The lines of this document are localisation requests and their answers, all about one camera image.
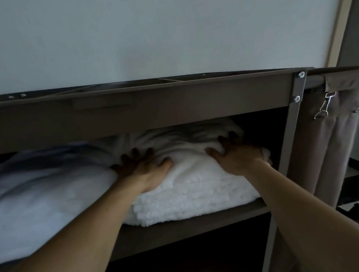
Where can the person's right hand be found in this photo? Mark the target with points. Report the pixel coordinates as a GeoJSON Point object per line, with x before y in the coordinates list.
{"type": "Point", "coordinates": [241, 161]}

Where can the white towel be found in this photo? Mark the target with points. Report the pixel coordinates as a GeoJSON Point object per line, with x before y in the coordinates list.
{"type": "Point", "coordinates": [178, 215]}
{"type": "Point", "coordinates": [190, 170]}
{"type": "Point", "coordinates": [201, 196]}
{"type": "Point", "coordinates": [35, 204]}

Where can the brown housekeeping cart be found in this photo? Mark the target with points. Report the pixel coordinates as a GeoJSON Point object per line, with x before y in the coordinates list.
{"type": "Point", "coordinates": [165, 105]}

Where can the person's right forearm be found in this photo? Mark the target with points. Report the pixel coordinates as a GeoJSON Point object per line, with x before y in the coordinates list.
{"type": "Point", "coordinates": [318, 229]}

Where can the person's left hand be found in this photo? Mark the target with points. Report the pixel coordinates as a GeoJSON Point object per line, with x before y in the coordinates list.
{"type": "Point", "coordinates": [145, 176]}

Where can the wooden door frame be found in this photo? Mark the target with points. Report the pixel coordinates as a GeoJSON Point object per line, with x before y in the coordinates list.
{"type": "Point", "coordinates": [341, 21]}

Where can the person's left forearm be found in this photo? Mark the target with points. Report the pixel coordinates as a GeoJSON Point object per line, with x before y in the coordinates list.
{"type": "Point", "coordinates": [68, 253]}

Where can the black object on floor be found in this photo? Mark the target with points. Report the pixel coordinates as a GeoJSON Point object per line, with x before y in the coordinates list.
{"type": "Point", "coordinates": [354, 213]}

